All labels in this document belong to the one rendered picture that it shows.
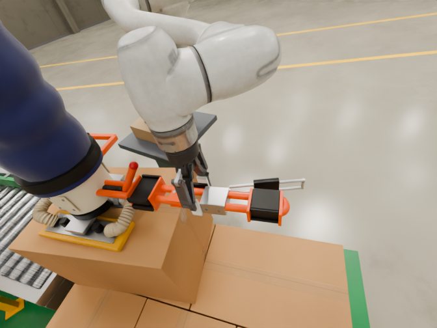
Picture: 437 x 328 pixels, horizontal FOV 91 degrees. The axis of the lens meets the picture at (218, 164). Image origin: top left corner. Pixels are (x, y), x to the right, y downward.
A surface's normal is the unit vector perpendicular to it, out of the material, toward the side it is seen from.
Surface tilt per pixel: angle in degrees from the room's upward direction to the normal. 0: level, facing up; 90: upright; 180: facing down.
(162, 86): 86
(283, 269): 0
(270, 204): 0
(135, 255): 0
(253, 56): 68
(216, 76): 78
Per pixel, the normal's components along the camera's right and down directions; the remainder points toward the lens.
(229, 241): -0.17, -0.70
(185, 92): 0.43, 0.56
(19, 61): 0.92, -0.29
